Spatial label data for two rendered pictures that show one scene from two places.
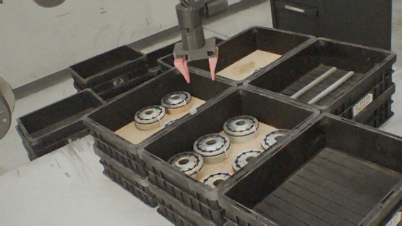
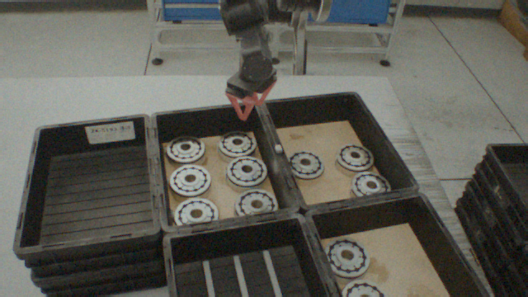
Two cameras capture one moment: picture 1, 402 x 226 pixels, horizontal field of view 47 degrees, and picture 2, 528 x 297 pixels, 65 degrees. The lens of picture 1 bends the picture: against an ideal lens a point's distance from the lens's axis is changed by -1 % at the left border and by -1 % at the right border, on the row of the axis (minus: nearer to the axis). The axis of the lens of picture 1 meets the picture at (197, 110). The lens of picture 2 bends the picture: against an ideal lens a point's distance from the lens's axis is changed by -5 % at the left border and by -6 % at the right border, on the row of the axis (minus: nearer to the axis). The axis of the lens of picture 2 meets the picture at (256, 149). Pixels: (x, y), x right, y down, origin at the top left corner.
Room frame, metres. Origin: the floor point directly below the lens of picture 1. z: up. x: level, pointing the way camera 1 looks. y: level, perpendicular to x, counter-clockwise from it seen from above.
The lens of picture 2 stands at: (1.36, -0.74, 1.66)
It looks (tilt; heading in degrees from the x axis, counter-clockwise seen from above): 43 degrees down; 110
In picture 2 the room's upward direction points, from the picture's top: 4 degrees clockwise
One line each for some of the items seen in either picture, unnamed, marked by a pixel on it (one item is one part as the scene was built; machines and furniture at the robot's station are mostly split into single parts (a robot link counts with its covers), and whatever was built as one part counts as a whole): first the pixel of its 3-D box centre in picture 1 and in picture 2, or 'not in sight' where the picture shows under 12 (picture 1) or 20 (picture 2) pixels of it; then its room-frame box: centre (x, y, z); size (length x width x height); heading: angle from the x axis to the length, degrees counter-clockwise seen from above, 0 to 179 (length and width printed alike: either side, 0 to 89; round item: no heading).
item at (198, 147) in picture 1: (211, 144); (247, 171); (1.07, -0.02, 0.86); 0.10 x 0.10 x 0.01
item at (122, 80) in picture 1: (116, 95); not in sight; (2.54, 0.46, 0.37); 0.40 x 0.30 x 0.45; 116
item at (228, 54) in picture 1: (250, 66); (396, 292); (1.49, -0.22, 0.87); 0.40 x 0.30 x 0.11; 126
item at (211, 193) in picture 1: (229, 134); (217, 159); (1.02, -0.07, 0.92); 0.40 x 0.30 x 0.02; 126
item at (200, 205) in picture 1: (232, 149); (218, 174); (1.02, -0.07, 0.87); 0.40 x 0.30 x 0.11; 126
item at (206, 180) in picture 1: (218, 184); (186, 148); (0.89, -0.02, 0.86); 0.10 x 0.10 x 0.01
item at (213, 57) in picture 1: (205, 63); (247, 99); (1.07, -0.04, 1.10); 0.07 x 0.07 x 0.09; 80
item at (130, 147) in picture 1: (159, 103); (333, 144); (1.26, 0.11, 0.92); 0.40 x 0.30 x 0.02; 126
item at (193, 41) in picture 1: (193, 37); (252, 67); (1.08, -0.03, 1.17); 0.10 x 0.07 x 0.07; 80
